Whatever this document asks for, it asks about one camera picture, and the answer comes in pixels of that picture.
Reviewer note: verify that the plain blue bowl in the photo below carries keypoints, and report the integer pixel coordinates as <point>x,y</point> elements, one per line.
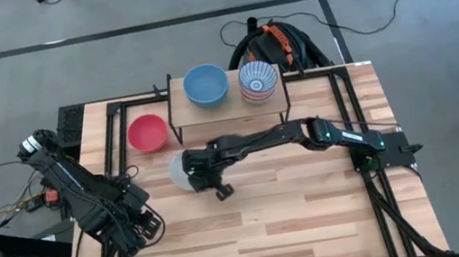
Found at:
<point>206,84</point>

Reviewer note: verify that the wooden shelf with black legs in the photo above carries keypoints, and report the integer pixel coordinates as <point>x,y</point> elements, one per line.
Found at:
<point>227,110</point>

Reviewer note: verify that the black perforated box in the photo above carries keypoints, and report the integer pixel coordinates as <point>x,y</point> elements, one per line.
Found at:
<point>71,120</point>

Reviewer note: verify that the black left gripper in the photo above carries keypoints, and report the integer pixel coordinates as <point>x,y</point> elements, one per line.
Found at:
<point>125,221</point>

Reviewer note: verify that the black desk beam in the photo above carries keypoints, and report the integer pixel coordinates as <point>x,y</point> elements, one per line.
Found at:
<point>23,246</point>

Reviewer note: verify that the orange connector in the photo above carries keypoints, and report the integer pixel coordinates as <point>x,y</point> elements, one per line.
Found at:
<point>52,196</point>

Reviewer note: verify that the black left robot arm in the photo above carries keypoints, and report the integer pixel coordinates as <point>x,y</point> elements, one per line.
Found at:
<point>68,180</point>

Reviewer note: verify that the white bowl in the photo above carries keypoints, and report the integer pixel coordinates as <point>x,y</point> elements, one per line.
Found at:
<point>178,172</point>

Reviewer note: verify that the blue striped pattern bowl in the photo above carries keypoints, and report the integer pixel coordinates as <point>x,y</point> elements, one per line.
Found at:
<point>258,79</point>

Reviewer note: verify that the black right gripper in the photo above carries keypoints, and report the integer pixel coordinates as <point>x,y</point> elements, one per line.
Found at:
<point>203,166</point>

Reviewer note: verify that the red bowl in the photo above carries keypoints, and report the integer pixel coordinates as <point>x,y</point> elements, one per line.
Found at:
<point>147,134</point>

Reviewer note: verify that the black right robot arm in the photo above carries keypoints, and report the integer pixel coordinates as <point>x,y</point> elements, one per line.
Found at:
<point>258,138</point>

